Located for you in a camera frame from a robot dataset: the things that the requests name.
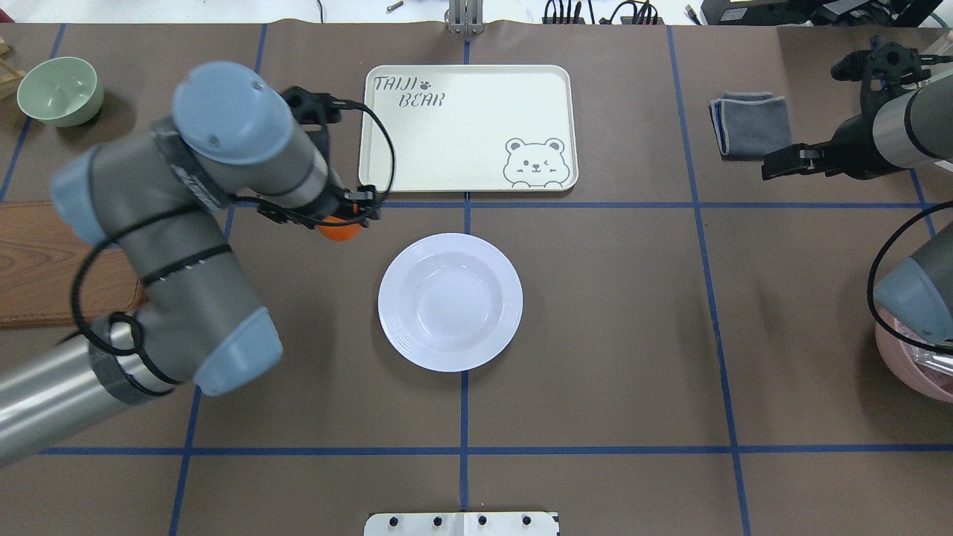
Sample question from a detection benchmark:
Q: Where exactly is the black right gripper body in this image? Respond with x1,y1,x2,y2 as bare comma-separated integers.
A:
819,115,886,180

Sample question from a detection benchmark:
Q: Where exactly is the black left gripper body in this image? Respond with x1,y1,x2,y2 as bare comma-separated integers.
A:
255,167,382,229

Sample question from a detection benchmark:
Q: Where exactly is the orange fruit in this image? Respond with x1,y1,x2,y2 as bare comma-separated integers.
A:
316,216,364,242

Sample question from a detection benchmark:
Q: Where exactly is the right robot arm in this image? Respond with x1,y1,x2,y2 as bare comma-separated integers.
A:
760,76,952,356

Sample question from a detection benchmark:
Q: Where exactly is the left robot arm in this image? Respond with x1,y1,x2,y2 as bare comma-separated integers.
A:
1,61,390,466

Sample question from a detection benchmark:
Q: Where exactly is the cream bear print tray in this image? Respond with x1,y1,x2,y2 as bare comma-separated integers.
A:
358,65,579,193

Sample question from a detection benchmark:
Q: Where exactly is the folded grey cloth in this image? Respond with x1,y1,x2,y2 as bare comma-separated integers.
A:
709,92,793,162

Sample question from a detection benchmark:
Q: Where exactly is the white round plate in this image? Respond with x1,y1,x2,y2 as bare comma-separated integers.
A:
377,233,524,373

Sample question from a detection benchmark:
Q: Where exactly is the metal scoop in bowl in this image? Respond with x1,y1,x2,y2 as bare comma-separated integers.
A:
911,347,952,376

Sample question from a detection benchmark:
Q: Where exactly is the pink bowl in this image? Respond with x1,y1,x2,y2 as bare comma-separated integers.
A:
874,325,952,404

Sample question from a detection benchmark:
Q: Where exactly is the light green bowl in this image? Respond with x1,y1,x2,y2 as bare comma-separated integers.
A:
15,57,105,128

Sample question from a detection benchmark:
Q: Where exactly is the wooden cutting board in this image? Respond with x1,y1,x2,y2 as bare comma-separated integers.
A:
1,202,147,329

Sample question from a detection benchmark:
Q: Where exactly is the wooden cup rack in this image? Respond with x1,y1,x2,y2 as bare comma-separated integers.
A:
1,38,26,101

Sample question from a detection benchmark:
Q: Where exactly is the aluminium camera post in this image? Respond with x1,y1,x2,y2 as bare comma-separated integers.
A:
444,0,485,37

